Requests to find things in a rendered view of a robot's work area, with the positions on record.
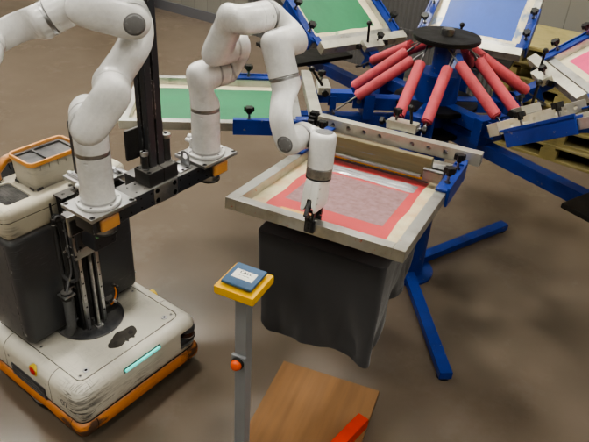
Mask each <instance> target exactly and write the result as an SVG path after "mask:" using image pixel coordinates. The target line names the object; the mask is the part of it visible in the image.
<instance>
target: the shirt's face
mask: <svg viewBox="0 0 589 442"><path fill-rule="evenodd" d="M260 229H261V230H263V231H266V232H271V233H273V234H276V235H279V236H281V237H284V238H288V239H292V240H295V241H298V242H301V243H303V244H306V245H310V246H314V247H317V248H320V249H323V250H325V251H328V252H332V253H336V254H339V255H342V256H344V257H347V258H350V259H353V260H358V261H361V262H364V263H366V264H369V265H372V266H375V267H380V268H384V267H386V265H387V263H388V262H389V261H390V259H387V258H384V257H380V256H378V255H375V254H372V253H367V252H364V251H361V250H358V249H356V248H353V247H349V246H345V245H342V244H339V243H336V242H333V241H330V240H327V239H322V238H319V237H317V236H314V235H311V234H307V233H305V232H300V231H297V230H295V229H291V228H288V227H286V226H283V225H277V224H275V223H272V222H269V221H266V222H265V223H264V224H263V225H262V226H261V227H260Z"/></svg>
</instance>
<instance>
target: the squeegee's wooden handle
mask: <svg viewBox="0 0 589 442"><path fill-rule="evenodd" d="M336 135H337V144H336V153H342V154H346V155H350V156H353V157H357V158H360V159H363V160H369V161H373V162H377V163H380V164H384V165H387V166H390V167H394V168H400V169H404V170H407V171H411V172H414V173H417V174H421V177H422V174H423V168H430V169H432V167H433V162H434V157H430V156H427V155H423V154H419V153H413V152H410V151H406V150H402V149H399V148H395V147H391V146H385V145H381V144H378V143H374V142H370V141H366V140H362V139H356V138H353V137H349V136H345V135H342V134H338V133H336Z"/></svg>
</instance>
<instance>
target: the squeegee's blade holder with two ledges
mask: <svg viewBox="0 0 589 442"><path fill-rule="evenodd" d="M335 156H338V157H342V158H345V159H348V160H355V161H358V162H362V163H365V164H368V165H372V166H375V167H379V168H384V169H388V170H392V171H395V172H399V173H403V174H406V175H412V176H415V177H419V178H420V177H421V174H417V173H414V172H411V171H407V170H404V169H400V168H394V167H390V166H387V165H384V164H380V163H377V162H373V161H369V160H363V159H360V158H357V157H353V156H350V155H346V154H342V153H336V152H335Z"/></svg>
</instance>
